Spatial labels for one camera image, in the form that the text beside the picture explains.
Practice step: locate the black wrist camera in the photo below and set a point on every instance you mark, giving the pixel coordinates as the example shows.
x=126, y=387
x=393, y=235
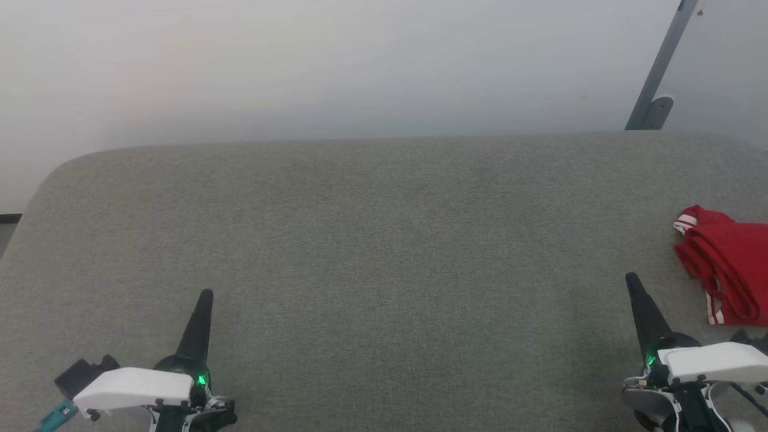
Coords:
x=84, y=372
x=753, y=339

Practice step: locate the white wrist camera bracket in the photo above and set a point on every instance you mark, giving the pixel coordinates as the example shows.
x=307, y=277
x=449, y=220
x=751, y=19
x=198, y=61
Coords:
x=135, y=389
x=717, y=362

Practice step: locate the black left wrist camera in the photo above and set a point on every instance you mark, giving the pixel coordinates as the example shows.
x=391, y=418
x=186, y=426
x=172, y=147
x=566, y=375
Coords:
x=84, y=372

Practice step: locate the red white basketball jersey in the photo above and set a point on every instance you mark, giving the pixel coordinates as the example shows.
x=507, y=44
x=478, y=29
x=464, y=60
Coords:
x=729, y=264

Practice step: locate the grey metal pole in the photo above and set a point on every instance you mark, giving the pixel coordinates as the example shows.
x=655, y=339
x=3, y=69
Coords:
x=660, y=63

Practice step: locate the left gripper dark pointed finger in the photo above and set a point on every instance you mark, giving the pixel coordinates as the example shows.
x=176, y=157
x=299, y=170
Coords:
x=197, y=330

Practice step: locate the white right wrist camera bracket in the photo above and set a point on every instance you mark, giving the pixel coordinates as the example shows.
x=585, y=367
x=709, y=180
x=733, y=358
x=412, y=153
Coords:
x=717, y=362

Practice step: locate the black baseboard strip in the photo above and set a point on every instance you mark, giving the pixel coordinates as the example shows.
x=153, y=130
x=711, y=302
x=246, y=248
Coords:
x=10, y=218

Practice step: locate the grey metal pole foot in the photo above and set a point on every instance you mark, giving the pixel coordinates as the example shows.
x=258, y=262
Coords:
x=658, y=113

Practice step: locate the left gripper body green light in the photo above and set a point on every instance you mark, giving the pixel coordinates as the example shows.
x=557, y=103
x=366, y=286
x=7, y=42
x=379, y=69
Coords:
x=204, y=408

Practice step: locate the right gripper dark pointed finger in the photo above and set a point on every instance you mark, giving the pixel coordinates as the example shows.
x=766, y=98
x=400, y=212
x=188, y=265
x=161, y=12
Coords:
x=648, y=315

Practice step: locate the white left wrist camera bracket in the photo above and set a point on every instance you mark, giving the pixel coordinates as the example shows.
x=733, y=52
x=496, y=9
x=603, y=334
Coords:
x=135, y=389

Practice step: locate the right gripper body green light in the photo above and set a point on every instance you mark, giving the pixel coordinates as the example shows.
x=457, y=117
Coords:
x=672, y=396

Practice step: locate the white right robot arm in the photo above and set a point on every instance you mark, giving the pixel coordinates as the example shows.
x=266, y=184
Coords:
x=744, y=425

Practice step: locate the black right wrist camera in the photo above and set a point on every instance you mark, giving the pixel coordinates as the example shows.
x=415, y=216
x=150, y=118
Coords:
x=753, y=339

